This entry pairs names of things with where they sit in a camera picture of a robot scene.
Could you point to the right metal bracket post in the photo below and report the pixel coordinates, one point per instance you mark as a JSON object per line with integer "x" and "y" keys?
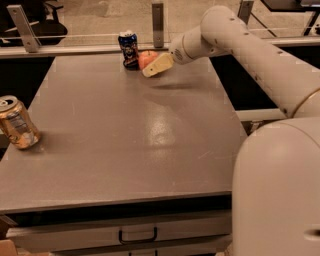
{"x": 245, "y": 9}

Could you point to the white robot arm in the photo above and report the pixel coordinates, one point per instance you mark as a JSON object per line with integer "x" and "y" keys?
{"x": 276, "y": 179}

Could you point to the left metal bracket post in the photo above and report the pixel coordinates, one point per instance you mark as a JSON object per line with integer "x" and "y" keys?
{"x": 28, "y": 38}

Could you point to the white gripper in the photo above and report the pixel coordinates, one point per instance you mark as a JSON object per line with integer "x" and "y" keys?
{"x": 177, "y": 52}

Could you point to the gold soda can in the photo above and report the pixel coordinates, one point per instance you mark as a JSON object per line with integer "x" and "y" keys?
{"x": 16, "y": 124}

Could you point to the grey drawer with black handle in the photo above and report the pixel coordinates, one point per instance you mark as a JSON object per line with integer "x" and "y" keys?
{"x": 135, "y": 232}

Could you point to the middle metal bracket post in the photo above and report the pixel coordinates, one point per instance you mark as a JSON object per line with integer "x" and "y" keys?
{"x": 158, "y": 24}

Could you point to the blue pepsi can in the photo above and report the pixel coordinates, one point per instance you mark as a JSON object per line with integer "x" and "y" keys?
{"x": 128, "y": 44}

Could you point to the lower grey drawer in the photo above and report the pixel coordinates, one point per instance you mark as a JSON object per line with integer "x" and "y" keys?
{"x": 209, "y": 245}

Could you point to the metal bracket post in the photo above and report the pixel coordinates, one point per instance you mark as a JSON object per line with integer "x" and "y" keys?
{"x": 28, "y": 38}
{"x": 245, "y": 9}
{"x": 158, "y": 24}

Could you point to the red apple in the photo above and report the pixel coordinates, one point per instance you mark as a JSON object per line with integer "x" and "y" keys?
{"x": 146, "y": 57}

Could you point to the black office chair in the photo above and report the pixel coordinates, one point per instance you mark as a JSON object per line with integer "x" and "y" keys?
{"x": 42, "y": 17}

